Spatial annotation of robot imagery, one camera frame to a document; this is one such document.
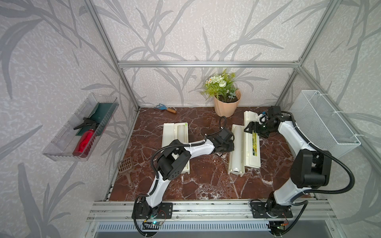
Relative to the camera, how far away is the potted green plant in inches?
37.5

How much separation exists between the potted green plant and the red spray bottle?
2.12ft

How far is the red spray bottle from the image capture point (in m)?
0.57
